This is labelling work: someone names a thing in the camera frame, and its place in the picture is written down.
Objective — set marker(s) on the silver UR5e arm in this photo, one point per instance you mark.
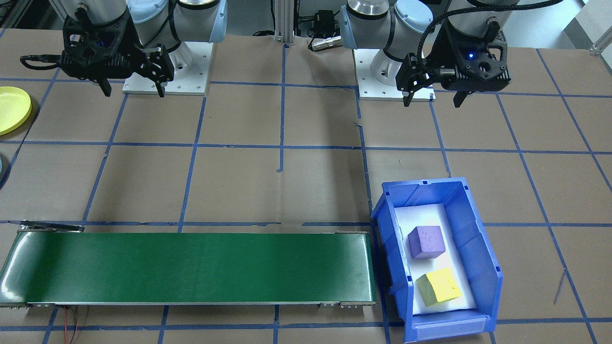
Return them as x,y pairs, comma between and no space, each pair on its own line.
196,19
368,24

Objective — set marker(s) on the yellow foam block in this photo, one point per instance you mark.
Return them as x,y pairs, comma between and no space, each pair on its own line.
439,286

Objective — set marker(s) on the yellow plate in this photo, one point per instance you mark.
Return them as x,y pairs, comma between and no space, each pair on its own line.
12,110

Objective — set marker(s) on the aluminium corner bar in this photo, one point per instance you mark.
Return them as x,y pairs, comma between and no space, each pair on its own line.
601,47

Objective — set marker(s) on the green conveyor belt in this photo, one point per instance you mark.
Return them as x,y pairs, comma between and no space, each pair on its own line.
191,267

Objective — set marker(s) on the white square base plate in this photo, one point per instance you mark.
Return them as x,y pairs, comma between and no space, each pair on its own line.
191,81
373,91

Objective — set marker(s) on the blue plastic storage bin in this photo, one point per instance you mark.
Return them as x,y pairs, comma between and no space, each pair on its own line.
478,258

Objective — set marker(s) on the white foam pad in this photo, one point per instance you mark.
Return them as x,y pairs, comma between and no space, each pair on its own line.
430,215

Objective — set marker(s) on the silver metal connector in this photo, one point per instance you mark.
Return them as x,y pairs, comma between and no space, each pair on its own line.
325,43

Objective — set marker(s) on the black power adapter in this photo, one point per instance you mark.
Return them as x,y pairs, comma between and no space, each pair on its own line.
324,20

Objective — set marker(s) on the purple foam block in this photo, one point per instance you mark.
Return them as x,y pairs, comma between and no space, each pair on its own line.
426,242

